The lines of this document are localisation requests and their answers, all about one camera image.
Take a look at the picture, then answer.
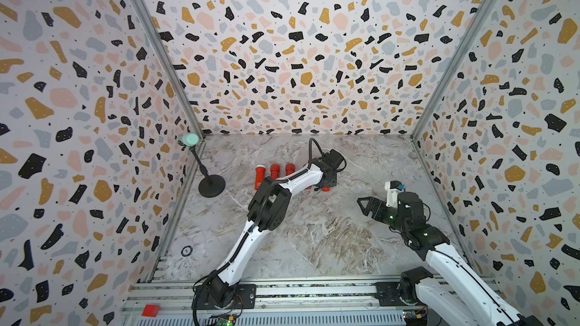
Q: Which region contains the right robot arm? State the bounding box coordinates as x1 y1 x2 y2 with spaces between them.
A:
356 189 542 325

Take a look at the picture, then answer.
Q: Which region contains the microphone stand green head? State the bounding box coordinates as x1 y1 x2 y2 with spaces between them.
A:
178 133 226 198

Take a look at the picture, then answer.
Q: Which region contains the round marker sticker left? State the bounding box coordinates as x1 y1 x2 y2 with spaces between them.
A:
181 245 193 257

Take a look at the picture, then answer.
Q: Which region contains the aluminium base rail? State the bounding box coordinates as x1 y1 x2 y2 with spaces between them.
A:
119 275 517 326

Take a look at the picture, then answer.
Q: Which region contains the red flashlight white rim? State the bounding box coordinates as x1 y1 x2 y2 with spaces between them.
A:
255 165 266 190

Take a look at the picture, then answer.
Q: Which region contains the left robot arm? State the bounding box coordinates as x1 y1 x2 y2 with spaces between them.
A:
192 149 347 311

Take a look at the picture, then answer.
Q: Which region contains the red block on rail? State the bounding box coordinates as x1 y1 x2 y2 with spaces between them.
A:
141 304 160 318

